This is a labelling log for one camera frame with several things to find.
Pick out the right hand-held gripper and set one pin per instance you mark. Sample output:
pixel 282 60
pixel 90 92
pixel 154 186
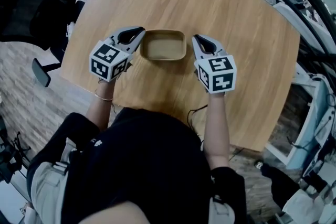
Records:
pixel 216 73

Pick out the black bag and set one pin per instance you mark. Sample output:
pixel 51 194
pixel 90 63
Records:
pixel 281 183

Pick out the person's right forearm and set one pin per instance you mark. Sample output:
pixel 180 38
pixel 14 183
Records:
pixel 216 128

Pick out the person's black shirt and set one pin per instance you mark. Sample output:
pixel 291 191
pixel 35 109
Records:
pixel 136 165

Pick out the black office chair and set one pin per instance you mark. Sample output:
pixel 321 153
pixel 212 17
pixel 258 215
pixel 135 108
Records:
pixel 39 10

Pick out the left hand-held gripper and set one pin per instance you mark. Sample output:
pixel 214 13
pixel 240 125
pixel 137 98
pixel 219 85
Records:
pixel 109 60

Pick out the person's face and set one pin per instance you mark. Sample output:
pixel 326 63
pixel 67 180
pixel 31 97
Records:
pixel 118 213

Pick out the person's left forearm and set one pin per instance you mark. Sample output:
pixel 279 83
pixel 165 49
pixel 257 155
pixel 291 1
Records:
pixel 102 107

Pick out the white and blue desk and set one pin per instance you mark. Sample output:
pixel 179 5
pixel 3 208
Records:
pixel 307 126

